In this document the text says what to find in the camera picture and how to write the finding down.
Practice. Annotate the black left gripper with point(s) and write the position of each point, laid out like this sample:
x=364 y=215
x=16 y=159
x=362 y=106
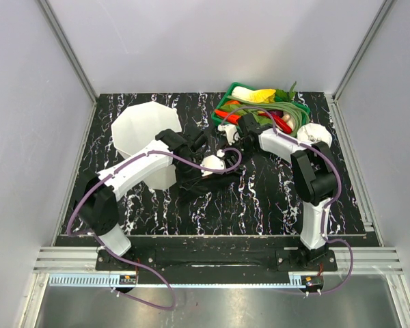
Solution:
x=198 y=160

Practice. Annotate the white faceted trash bin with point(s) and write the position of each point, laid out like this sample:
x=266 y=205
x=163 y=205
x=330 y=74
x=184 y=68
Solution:
x=134 y=136

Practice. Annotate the black trash bag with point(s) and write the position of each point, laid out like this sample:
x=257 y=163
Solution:
x=192 y=187

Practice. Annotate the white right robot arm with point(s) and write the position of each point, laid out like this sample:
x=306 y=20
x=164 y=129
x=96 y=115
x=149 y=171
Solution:
x=315 y=177

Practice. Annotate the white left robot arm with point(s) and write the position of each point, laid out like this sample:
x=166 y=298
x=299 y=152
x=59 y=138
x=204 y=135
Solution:
x=98 y=206

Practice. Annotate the orange carrot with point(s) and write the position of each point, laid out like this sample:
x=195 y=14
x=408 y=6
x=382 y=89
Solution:
x=231 y=118

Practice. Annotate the red chili pepper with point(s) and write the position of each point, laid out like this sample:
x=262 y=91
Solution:
x=277 y=119

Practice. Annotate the white and yellow cabbage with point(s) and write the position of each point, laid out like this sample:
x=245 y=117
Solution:
x=254 y=96

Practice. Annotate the green plastic vegetable tray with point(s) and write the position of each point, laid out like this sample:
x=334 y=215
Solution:
x=280 y=96

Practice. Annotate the crumpled white paper ball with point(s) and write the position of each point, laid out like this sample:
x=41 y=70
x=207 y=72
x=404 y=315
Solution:
x=313 y=133

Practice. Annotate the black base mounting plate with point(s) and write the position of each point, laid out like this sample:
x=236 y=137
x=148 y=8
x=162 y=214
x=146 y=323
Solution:
x=161 y=251

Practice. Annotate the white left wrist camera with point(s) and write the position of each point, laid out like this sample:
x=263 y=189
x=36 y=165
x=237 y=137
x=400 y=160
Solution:
x=212 y=163

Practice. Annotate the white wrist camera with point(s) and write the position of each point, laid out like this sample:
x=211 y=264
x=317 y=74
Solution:
x=212 y=163
x=231 y=133

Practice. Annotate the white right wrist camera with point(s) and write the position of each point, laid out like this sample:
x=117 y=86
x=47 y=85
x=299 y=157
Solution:
x=231 y=133

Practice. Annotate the aluminium rail with slots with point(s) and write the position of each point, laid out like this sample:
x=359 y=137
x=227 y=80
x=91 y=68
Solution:
x=68 y=266

